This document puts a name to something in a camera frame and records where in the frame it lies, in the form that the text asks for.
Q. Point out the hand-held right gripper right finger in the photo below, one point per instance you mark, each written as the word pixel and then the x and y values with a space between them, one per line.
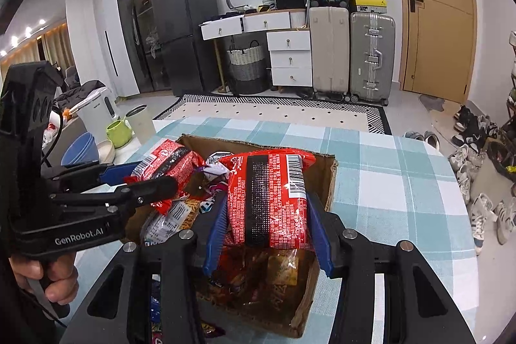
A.
pixel 322 239

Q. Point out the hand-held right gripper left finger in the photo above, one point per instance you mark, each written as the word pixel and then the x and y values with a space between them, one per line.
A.
pixel 213 239

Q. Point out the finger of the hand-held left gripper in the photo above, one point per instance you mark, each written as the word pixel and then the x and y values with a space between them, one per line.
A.
pixel 153 189
pixel 117 172

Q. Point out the red black noodle packet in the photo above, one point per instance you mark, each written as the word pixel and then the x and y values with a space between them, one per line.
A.
pixel 278 207
pixel 169 158

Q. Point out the brown cardboard box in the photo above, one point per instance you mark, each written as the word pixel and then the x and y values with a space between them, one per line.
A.
pixel 324 182

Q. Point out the person's left forearm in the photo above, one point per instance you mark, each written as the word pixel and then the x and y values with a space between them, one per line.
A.
pixel 34 311

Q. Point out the person's left hand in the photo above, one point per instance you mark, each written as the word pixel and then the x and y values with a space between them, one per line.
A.
pixel 60 279

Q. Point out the white bowl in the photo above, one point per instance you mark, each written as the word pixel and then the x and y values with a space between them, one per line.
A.
pixel 107 151

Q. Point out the clear white snack packet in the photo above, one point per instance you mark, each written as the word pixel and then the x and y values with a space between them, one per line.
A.
pixel 165 225

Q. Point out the green mug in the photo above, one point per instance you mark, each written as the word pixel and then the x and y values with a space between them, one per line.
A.
pixel 119 134

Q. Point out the brown snack packet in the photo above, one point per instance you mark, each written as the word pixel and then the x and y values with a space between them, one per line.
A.
pixel 188 209

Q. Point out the blue plastic basin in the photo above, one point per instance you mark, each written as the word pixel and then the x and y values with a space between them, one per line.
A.
pixel 80 150

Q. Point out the cream waste bin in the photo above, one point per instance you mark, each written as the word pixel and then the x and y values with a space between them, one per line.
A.
pixel 141 124

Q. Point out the heap of mixed snack packets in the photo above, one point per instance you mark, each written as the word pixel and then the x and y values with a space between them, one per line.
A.
pixel 250 279

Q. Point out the white air purifier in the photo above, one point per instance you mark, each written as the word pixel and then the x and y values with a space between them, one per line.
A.
pixel 98 110

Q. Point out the sofa with dark clothes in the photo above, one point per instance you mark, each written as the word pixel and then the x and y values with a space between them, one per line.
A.
pixel 80 90

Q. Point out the beige curtain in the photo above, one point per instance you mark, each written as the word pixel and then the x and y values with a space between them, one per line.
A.
pixel 56 50

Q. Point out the dark glass door cabinet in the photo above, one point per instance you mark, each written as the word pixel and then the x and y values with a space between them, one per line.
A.
pixel 133 25

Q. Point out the white wardrobe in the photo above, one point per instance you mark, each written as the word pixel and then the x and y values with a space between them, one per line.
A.
pixel 96 25

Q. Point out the grey woven laundry basket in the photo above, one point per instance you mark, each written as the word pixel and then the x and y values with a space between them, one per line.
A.
pixel 246 66

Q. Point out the dark grey refrigerator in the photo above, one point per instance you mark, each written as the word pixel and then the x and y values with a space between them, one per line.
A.
pixel 181 25

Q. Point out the pile of shoes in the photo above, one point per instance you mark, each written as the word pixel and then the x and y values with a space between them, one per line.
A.
pixel 483 207

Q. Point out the silver suitcase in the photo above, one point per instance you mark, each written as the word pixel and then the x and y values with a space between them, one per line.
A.
pixel 371 58

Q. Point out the beige suitcase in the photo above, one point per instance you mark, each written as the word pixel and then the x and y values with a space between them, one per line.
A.
pixel 328 50

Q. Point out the white drawer desk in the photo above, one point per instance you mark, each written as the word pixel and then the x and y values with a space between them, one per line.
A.
pixel 288 41

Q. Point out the white ribbed container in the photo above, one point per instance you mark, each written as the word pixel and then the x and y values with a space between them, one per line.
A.
pixel 299 18

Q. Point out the black storage box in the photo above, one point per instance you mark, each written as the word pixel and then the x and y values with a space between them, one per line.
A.
pixel 290 0

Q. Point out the yellow black shoe box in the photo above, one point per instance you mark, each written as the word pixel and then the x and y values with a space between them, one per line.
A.
pixel 369 5

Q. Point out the wooden door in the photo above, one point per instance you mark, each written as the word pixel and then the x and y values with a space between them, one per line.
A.
pixel 439 25

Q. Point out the wooden shoe rack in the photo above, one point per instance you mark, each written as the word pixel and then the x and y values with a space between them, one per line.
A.
pixel 514 82

